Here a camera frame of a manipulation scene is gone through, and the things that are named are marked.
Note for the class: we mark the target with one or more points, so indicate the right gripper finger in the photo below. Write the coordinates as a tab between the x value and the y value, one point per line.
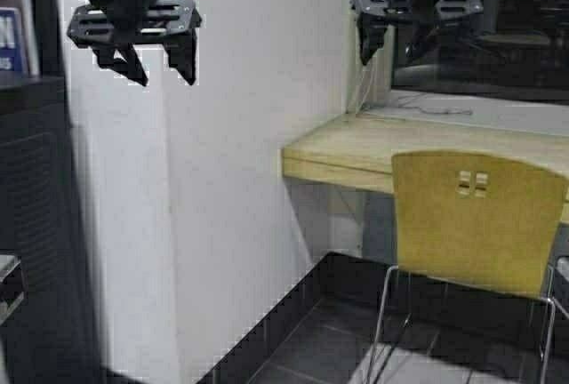
427	37
371	29

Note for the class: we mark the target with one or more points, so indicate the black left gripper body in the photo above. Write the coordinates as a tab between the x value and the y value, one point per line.
129	22

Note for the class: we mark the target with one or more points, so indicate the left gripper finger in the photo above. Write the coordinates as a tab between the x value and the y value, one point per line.
181	55
122	60

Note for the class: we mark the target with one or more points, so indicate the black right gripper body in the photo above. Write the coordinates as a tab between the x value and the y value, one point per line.
417	11

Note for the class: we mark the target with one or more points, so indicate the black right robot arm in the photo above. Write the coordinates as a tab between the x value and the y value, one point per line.
470	30

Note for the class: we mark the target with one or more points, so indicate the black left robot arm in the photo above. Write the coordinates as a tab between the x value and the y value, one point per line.
112	29

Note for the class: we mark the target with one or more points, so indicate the blue sign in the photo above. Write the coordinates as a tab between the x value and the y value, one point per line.
13	48

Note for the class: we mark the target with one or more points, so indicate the long wooden counter table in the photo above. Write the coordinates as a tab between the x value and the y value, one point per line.
356	151

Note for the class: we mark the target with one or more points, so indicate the dark cabinet at left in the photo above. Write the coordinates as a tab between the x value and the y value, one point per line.
51	337

